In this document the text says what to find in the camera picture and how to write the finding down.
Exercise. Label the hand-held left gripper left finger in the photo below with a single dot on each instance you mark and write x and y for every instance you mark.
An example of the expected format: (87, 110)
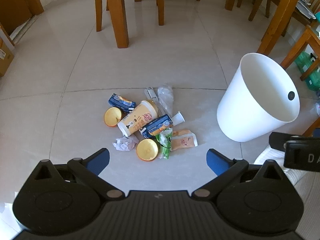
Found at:
(98, 161)

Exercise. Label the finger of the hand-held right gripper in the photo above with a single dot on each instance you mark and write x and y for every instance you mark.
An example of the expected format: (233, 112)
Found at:
(276, 140)

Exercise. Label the beige snack packet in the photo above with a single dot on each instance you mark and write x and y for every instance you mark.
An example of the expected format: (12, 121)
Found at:
(183, 141)

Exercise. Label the small white plastic cup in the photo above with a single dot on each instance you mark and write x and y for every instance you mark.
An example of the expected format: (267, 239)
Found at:
(178, 118)

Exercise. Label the yellow paper drink cup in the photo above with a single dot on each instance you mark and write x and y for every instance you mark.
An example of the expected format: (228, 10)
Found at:
(136, 120)

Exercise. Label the long silver printed box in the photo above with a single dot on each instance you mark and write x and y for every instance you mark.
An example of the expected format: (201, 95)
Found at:
(151, 93)

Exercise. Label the green snack wrapper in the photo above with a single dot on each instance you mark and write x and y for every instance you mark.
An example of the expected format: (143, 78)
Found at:
(163, 142)

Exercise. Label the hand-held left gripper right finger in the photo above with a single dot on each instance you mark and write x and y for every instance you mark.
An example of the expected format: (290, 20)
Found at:
(215, 161)

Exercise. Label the orange peel half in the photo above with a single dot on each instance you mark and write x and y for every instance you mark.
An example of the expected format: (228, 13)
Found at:
(147, 150)
(112, 117)

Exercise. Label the crumpled white tissue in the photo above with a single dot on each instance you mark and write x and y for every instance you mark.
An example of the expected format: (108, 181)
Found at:
(123, 143)

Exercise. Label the green plastic crate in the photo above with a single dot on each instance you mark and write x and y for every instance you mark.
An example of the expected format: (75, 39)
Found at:
(312, 80)

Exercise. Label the wooden dining table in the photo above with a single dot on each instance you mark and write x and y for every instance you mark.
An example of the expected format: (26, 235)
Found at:
(120, 17)

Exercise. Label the blue orange juice carton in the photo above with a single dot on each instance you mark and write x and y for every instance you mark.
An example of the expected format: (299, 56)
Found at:
(120, 101)
(156, 125)

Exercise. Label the clear plastic bag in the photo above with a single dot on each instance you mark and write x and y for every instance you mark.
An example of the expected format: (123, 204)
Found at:
(166, 97)

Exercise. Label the white plastic waste bin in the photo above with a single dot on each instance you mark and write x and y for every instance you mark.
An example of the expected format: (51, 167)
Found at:
(237, 110)

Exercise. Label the person's white quilted clothing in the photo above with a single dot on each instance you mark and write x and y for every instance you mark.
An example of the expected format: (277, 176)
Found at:
(310, 192)

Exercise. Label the cardboard box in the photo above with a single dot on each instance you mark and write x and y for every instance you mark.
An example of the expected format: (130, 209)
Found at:
(5, 55)

